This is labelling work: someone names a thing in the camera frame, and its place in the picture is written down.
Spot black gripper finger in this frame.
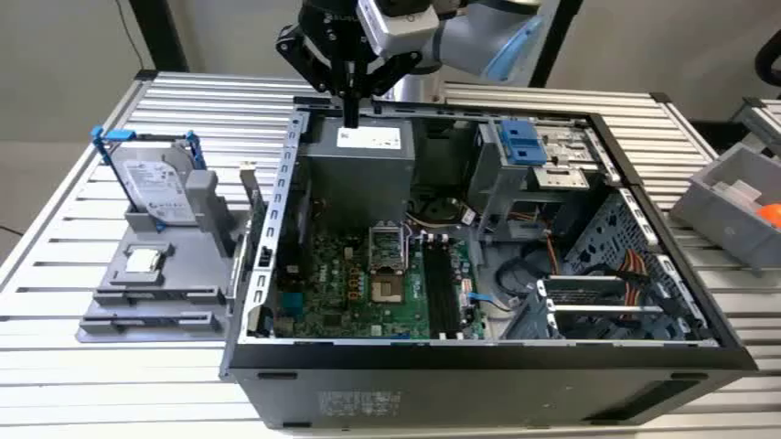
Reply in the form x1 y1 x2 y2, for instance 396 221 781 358
351 51 423 129
274 25 354 129

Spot black RAM slot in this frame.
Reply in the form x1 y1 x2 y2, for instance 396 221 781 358
435 241 455 334
423 241 443 334
430 241 449 334

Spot grey power supply unit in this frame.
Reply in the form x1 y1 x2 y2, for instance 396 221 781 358
298 116 418 230

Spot silver drive cage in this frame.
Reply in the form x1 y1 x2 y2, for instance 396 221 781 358
466 117 603 241

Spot round CPU cooler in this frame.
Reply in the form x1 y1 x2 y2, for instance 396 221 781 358
407 194 477 228

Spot hard disk in blue carrier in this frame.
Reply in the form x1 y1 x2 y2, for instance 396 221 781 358
91 127 203 230

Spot metal socket cover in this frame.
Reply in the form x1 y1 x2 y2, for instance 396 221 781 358
367 221 408 271

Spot grey parts rack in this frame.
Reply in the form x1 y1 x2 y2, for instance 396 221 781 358
73 171 255 344

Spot CPU socket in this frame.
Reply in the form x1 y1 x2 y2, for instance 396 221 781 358
368 269 408 305

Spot green motherboard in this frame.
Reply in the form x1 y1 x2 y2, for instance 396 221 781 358
271 228 490 340

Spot silver CPU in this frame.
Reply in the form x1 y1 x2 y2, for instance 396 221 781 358
124 249 165 274

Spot blue expansion slot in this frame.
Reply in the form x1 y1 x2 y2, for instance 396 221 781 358
278 292 306 321

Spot metal disk bay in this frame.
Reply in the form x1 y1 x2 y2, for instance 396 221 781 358
535 273 666 339

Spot white plastic part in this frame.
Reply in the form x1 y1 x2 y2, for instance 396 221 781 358
710 180 764 207

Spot grey plastic bin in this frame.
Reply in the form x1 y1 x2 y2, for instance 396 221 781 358
669 142 781 278

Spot orange ball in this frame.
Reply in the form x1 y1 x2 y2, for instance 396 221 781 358
754 203 781 229

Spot black open PC case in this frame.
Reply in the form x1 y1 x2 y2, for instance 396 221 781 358
219 94 760 431

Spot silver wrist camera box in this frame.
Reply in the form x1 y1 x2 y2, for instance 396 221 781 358
356 0 440 59

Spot black frame post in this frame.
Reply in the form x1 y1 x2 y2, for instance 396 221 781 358
529 0 581 89
131 0 191 74

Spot blue plastic drive bracket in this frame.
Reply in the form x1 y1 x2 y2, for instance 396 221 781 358
497 119 547 166

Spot graphics card with metal bracket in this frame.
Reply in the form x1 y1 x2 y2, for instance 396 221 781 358
234 159 271 243

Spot thin orange wires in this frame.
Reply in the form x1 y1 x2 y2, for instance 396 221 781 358
511 209 561 275

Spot thick black cable loop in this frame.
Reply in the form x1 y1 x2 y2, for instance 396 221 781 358
493 255 545 312

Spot orange yellow power wires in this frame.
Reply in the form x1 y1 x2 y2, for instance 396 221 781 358
613 253 651 283

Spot black curved hose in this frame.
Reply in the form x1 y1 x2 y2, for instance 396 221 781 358
753 31 781 88

